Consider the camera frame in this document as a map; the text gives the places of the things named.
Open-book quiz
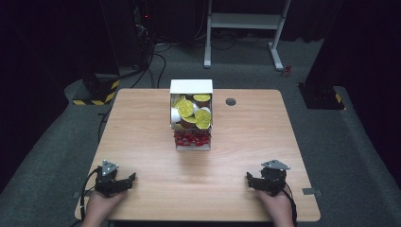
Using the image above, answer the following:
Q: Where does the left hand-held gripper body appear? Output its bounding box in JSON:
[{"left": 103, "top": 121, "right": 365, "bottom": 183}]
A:
[{"left": 94, "top": 159, "right": 127, "bottom": 199}]

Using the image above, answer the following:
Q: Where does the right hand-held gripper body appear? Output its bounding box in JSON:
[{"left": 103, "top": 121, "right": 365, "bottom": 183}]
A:
[{"left": 259, "top": 159, "right": 291, "bottom": 197}]

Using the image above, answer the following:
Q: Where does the pile of red packets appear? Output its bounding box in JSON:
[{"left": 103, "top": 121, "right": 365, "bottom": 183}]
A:
[{"left": 173, "top": 130, "right": 212, "bottom": 148}]

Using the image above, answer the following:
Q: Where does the pile of yellow-lidded capsules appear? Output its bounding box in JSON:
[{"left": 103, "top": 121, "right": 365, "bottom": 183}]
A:
[{"left": 170, "top": 93, "right": 213, "bottom": 131}]

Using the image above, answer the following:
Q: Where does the black yellow striped stand base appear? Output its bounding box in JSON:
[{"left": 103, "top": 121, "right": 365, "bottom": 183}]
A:
[{"left": 72, "top": 73, "right": 121, "bottom": 107}]

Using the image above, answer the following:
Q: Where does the white two-tier cardboard box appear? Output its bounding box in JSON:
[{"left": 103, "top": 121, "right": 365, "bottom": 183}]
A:
[{"left": 169, "top": 79, "right": 215, "bottom": 151}]

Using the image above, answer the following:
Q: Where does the white metal stand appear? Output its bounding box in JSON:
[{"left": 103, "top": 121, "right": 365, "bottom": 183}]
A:
[{"left": 203, "top": 0, "right": 292, "bottom": 72}]

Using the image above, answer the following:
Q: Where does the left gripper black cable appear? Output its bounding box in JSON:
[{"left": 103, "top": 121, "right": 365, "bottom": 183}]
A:
[{"left": 78, "top": 167, "right": 102, "bottom": 222}]

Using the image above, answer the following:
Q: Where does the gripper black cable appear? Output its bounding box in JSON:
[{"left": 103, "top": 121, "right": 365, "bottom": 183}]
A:
[
  {"left": 78, "top": 167, "right": 102, "bottom": 222},
  {"left": 283, "top": 184, "right": 299, "bottom": 227}
]

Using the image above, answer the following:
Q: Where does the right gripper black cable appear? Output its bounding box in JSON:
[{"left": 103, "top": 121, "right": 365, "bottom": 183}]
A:
[{"left": 283, "top": 184, "right": 299, "bottom": 227}]

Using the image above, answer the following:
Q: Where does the black floor cable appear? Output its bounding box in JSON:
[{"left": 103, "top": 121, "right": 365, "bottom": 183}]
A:
[{"left": 130, "top": 44, "right": 167, "bottom": 89}]

